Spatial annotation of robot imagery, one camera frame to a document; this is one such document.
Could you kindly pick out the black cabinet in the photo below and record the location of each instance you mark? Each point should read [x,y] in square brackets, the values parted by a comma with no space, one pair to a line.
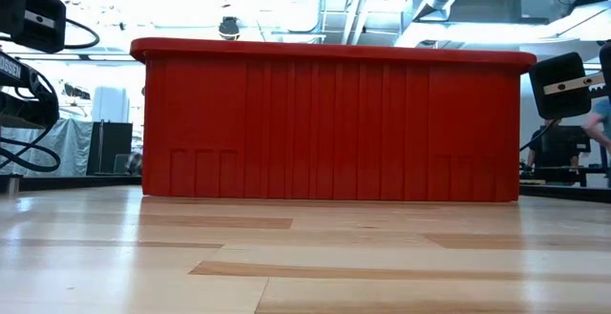
[112,147]

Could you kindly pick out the black computer monitor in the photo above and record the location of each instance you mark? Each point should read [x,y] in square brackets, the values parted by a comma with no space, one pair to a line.
[568,140]

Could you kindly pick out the person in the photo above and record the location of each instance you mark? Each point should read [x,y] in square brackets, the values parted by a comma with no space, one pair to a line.
[532,149]
[602,113]

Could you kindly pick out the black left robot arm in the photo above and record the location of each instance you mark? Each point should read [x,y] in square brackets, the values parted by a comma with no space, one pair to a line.
[24,82]

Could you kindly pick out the white cabinet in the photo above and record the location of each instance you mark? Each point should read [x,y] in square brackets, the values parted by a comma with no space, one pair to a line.
[111,104]

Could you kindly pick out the black office desk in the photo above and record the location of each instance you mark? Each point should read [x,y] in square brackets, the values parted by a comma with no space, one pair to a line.
[558,175]

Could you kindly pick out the red plastic bin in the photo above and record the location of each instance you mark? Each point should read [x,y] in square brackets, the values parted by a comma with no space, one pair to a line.
[334,113]

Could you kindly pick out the black dome ceiling lamp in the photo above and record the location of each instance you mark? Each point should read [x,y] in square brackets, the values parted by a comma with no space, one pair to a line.
[229,30]

